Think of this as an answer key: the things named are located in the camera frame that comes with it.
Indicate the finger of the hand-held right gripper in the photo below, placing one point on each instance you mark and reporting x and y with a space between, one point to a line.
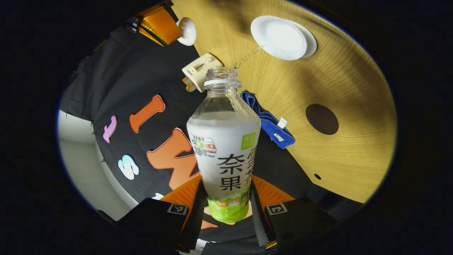
161 24

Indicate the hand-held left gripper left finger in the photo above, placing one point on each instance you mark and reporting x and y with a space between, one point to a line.
196 219

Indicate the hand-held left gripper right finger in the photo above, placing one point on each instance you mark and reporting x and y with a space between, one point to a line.
260 226

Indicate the clear water bottle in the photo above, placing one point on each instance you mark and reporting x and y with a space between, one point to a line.
223 148

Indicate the white teacup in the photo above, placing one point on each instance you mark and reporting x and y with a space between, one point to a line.
279 37

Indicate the dark round coaster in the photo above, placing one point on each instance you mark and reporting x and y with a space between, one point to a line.
322 119

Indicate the white toaster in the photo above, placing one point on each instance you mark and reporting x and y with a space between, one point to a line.
198 69

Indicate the toast slice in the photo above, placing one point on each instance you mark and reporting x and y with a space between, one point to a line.
186 80
191 88

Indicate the blue towel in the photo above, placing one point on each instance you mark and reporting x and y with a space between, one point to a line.
272 131

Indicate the white saucer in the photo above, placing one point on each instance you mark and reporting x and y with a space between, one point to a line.
311 40

